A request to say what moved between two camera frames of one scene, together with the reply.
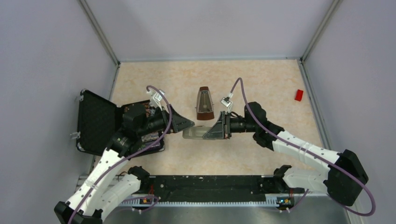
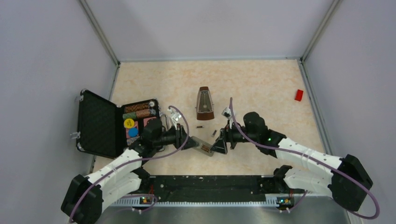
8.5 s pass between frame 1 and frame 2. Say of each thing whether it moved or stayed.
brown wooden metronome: stayed
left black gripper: moved
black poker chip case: stayed
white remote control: moved
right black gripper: moved
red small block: stayed
